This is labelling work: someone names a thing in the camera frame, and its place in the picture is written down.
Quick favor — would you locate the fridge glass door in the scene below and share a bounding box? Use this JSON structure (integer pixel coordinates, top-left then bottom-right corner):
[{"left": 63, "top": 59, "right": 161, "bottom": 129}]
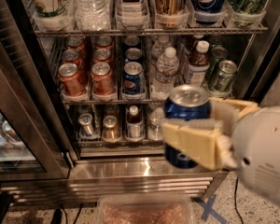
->
[{"left": 0, "top": 41, "right": 69, "bottom": 182}]

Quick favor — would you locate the green can middle shelf back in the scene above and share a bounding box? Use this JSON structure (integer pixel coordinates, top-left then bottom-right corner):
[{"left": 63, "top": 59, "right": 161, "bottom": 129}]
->
[{"left": 207, "top": 46, "right": 229, "bottom": 76}]

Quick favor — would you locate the green can middle shelf front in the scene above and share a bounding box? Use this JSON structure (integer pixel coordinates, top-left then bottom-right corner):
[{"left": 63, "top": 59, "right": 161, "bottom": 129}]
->
[{"left": 208, "top": 60, "right": 237, "bottom": 92}]

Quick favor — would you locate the red soda can back left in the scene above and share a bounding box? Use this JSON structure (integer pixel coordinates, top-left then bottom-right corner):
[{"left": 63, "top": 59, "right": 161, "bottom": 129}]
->
[{"left": 66, "top": 37, "right": 85, "bottom": 51}]

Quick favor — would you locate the orange tall can top shelf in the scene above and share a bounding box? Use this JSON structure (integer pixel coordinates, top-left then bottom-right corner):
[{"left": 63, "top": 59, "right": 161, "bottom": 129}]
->
[{"left": 155, "top": 0, "right": 189, "bottom": 29}]

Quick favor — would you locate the red soda can front left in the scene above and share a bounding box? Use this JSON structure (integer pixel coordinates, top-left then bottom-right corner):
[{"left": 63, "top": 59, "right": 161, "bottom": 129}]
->
[{"left": 58, "top": 63, "right": 86, "bottom": 96}]

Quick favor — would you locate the blue pepsi can middle shelf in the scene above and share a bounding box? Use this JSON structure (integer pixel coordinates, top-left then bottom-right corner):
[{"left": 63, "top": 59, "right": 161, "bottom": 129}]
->
[{"left": 123, "top": 62, "right": 145, "bottom": 95}]

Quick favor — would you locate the pepsi can middle shelf back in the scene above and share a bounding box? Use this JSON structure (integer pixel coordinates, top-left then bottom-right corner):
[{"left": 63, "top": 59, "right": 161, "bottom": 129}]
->
[{"left": 123, "top": 35, "right": 141, "bottom": 49}]

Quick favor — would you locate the water bottle bottom shelf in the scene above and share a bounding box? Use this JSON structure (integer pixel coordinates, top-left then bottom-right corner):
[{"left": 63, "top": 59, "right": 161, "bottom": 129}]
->
[{"left": 147, "top": 107, "right": 164, "bottom": 141}]

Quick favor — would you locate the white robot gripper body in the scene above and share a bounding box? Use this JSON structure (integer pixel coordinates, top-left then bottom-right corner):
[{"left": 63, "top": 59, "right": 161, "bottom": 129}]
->
[{"left": 231, "top": 106, "right": 280, "bottom": 207}]

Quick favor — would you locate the blue pepsi can shelf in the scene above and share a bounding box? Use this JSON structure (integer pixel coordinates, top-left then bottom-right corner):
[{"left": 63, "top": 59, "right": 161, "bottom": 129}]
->
[
  {"left": 123, "top": 62, "right": 145, "bottom": 95},
  {"left": 164, "top": 85, "right": 211, "bottom": 169}
]

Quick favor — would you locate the black cables left floor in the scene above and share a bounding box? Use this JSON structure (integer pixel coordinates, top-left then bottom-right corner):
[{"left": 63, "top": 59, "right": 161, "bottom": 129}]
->
[{"left": 49, "top": 203, "right": 84, "bottom": 224}]

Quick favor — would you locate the black power cable right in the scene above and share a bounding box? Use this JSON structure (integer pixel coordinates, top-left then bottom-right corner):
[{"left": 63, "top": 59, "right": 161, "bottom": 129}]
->
[{"left": 232, "top": 179, "right": 245, "bottom": 224}]

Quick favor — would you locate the gold can bottom shelf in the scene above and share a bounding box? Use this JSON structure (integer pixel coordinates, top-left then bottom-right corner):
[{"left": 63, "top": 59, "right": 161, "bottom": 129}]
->
[{"left": 103, "top": 116, "right": 119, "bottom": 140}]

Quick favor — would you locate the silver can bottom shelf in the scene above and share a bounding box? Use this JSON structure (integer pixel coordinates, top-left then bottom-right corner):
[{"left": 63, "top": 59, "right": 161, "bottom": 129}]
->
[{"left": 78, "top": 113, "right": 94, "bottom": 136}]

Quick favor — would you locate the water bottle middle shelf back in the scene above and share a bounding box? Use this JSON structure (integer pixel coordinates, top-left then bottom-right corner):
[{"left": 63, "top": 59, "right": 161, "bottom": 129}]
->
[{"left": 151, "top": 35, "right": 171, "bottom": 63}]

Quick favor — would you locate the tea bottle bottom shelf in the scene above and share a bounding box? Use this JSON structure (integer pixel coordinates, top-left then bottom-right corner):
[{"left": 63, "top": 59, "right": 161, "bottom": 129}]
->
[{"left": 126, "top": 105, "right": 143, "bottom": 139}]

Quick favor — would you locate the clear water bottle top shelf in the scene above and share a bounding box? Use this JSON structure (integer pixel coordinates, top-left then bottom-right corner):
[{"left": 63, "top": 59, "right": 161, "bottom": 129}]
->
[{"left": 74, "top": 0, "right": 111, "bottom": 31}]

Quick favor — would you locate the red soda can middle left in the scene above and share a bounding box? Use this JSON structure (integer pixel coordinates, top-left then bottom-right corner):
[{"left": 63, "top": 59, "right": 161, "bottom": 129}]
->
[{"left": 62, "top": 49, "right": 82, "bottom": 67}]

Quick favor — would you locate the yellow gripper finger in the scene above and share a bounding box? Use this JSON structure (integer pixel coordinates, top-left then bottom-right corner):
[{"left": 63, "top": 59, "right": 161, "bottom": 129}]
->
[
  {"left": 210, "top": 97, "right": 259, "bottom": 136},
  {"left": 161, "top": 119, "right": 237, "bottom": 171}
]

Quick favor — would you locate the clear plastic bin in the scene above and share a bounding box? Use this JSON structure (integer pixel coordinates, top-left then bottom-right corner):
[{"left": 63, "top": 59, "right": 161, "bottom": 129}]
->
[{"left": 96, "top": 192, "right": 194, "bottom": 224}]

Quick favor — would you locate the water bottle middle shelf front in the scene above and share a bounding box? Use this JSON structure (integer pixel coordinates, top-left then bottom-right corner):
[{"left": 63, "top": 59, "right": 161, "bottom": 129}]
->
[{"left": 151, "top": 47, "right": 179, "bottom": 100}]

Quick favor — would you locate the blue pepsi can top shelf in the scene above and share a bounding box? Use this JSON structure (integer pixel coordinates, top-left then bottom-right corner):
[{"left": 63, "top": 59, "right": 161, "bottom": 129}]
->
[{"left": 164, "top": 85, "right": 211, "bottom": 169}]

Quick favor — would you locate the stainless steel fridge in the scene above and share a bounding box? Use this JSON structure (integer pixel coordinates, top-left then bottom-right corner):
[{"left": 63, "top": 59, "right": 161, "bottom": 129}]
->
[{"left": 0, "top": 0, "right": 280, "bottom": 206}]

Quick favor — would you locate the tea bottle middle shelf front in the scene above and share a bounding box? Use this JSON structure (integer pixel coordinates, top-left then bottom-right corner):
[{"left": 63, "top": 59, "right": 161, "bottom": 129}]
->
[{"left": 182, "top": 40, "right": 210, "bottom": 87}]

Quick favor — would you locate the white labelled tea bottle top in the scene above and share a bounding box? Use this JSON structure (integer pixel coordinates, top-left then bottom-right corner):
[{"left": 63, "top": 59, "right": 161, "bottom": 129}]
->
[{"left": 118, "top": 0, "right": 147, "bottom": 27}]

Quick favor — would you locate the red soda can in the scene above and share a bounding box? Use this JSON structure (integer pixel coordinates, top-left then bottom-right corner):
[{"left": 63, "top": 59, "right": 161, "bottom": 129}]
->
[
  {"left": 95, "top": 35, "right": 114, "bottom": 50},
  {"left": 62, "top": 49, "right": 82, "bottom": 67},
  {"left": 66, "top": 37, "right": 85, "bottom": 51},
  {"left": 58, "top": 63, "right": 86, "bottom": 96},
  {"left": 93, "top": 49, "right": 113, "bottom": 64},
  {"left": 91, "top": 62, "right": 115, "bottom": 95}
]

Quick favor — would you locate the tea bottle shelf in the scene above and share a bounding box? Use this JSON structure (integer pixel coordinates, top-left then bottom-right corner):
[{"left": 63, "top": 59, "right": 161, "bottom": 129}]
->
[
  {"left": 126, "top": 105, "right": 143, "bottom": 139},
  {"left": 182, "top": 40, "right": 210, "bottom": 87}
]

